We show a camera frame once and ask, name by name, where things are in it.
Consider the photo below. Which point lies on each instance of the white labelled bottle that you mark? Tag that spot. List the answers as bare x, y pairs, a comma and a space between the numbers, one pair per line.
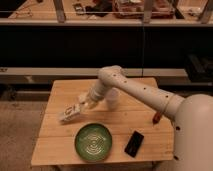
70, 113

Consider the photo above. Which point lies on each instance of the black device on shelf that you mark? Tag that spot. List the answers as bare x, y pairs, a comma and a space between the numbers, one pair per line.
79, 9

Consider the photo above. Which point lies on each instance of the green patterned plate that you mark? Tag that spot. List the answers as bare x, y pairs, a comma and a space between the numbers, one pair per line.
93, 142

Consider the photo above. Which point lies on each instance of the translucent plastic cup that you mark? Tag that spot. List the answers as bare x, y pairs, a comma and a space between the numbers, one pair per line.
112, 98

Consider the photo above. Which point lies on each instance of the beige sponge block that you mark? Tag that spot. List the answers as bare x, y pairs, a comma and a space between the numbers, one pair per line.
82, 98

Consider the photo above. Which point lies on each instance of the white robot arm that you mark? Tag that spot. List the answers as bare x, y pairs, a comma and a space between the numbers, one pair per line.
192, 116

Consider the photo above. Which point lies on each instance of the black smartphone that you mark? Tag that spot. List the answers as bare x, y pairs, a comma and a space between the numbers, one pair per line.
134, 144

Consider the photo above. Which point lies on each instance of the red orange small tool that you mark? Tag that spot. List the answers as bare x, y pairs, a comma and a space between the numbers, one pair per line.
157, 117

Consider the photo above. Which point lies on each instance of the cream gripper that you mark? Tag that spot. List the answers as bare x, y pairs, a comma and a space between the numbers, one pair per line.
88, 104

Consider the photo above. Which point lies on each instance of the metal shelf rack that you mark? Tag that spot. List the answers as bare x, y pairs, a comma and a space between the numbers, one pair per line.
48, 37

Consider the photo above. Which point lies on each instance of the red tray on shelf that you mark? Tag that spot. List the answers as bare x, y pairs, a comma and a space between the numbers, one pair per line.
135, 9

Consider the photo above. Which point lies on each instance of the wooden table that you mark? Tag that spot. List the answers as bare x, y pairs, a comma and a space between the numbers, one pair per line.
125, 135

